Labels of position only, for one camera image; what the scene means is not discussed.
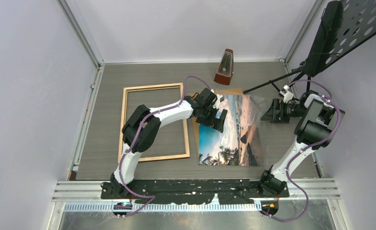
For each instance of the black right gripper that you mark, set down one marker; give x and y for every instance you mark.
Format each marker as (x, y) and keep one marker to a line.
(270, 114)

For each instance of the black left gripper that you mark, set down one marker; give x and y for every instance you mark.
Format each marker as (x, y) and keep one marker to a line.
(217, 124)

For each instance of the clear acrylic sheet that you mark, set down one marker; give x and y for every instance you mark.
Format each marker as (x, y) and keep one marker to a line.
(244, 139)

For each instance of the light wooden picture frame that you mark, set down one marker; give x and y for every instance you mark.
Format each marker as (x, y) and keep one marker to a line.
(179, 86)

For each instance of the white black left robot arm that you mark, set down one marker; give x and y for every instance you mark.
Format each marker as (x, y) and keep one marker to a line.
(141, 129)

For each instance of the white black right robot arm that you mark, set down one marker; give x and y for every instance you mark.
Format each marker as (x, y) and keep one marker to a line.
(319, 121)

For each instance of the beach landscape photo print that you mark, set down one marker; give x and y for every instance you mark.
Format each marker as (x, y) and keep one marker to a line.
(207, 136)

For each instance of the brown cardboard backing board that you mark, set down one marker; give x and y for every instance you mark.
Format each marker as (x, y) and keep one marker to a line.
(229, 91)

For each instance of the brown wooden metronome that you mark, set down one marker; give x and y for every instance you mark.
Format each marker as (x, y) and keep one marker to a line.
(224, 73)

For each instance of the black perforated music stand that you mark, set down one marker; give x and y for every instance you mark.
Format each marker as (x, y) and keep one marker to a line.
(344, 25)

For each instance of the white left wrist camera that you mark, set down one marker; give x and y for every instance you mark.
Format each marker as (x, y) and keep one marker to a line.
(218, 99)

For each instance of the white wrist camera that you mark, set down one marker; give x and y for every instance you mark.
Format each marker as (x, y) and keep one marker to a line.
(218, 99)
(286, 94)

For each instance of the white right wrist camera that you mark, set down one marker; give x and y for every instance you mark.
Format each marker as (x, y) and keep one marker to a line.
(286, 94)

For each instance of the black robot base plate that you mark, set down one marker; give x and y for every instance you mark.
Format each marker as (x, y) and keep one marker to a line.
(192, 192)

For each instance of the aluminium extrusion rail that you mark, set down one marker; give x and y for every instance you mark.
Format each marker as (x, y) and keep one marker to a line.
(85, 196)

